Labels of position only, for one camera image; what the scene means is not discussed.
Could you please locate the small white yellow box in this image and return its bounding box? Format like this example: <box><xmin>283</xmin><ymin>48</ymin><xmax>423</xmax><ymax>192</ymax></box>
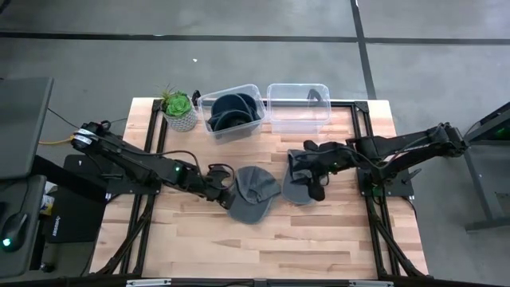
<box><xmin>39</xmin><ymin>181</ymin><xmax>56</xmax><ymax>216</ymax></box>

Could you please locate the black computer mouse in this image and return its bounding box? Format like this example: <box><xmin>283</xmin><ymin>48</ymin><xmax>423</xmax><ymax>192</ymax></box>
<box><xmin>0</xmin><ymin>211</ymin><xmax>29</xmax><ymax>254</ymax></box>

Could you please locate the black aluminium table frame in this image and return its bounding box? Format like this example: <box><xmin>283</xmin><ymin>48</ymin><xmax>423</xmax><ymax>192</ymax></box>
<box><xmin>89</xmin><ymin>97</ymin><xmax>430</xmax><ymax>280</ymax></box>

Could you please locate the grey desk with mouse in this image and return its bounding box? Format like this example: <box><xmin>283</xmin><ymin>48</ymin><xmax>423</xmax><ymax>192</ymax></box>
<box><xmin>0</xmin><ymin>175</ymin><xmax>48</xmax><ymax>280</ymax></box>

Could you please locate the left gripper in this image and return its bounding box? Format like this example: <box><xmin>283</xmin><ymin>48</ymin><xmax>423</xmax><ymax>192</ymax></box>
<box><xmin>201</xmin><ymin>163</ymin><xmax>245</xmax><ymax>209</ymax></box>

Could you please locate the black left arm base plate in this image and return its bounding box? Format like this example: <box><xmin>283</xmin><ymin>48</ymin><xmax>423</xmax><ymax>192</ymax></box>
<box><xmin>105</xmin><ymin>163</ymin><xmax>165</xmax><ymax>196</ymax></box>

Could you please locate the yellow extension cord plug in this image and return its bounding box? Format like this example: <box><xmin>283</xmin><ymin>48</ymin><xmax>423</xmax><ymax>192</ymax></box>
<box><xmin>38</xmin><ymin>134</ymin><xmax>77</xmax><ymax>147</ymax></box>

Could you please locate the grey baseball cap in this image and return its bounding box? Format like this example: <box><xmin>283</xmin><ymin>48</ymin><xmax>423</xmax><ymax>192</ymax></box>
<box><xmin>281</xmin><ymin>149</ymin><xmax>320</xmax><ymax>206</ymax></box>
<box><xmin>226</xmin><ymin>166</ymin><xmax>282</xmax><ymax>225</ymax></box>

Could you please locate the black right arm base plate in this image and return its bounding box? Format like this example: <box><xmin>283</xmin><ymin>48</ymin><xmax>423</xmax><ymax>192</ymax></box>
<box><xmin>356</xmin><ymin>165</ymin><xmax>415</xmax><ymax>199</ymax></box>

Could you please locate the succulent in patterned pot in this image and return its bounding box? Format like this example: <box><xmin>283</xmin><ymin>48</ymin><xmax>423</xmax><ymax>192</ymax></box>
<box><xmin>159</xmin><ymin>84</ymin><xmax>198</xmax><ymax>133</ymax></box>

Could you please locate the grey flat monitor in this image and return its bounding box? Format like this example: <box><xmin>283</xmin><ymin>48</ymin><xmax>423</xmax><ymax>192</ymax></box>
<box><xmin>0</xmin><ymin>76</ymin><xmax>55</xmax><ymax>180</ymax></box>

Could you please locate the black Trossen case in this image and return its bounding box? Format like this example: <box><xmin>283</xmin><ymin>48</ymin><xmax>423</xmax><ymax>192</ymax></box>
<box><xmin>45</xmin><ymin>154</ymin><xmax>116</xmax><ymax>245</ymax></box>

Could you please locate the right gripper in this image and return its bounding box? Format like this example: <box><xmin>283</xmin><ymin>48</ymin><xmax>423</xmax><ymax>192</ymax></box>
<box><xmin>289</xmin><ymin>139</ymin><xmax>354</xmax><ymax>202</ymax></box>

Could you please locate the clear plastic bin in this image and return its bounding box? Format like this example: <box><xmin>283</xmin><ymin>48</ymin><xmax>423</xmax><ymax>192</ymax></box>
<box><xmin>197</xmin><ymin>83</ymin><xmax>267</xmax><ymax>140</ymax></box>
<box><xmin>265</xmin><ymin>82</ymin><xmax>332</xmax><ymax>135</ymax></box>

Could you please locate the grey metal side desk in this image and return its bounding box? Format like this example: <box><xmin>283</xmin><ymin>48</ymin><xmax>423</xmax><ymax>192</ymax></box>
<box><xmin>449</xmin><ymin>101</ymin><xmax>510</xmax><ymax>233</ymax></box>

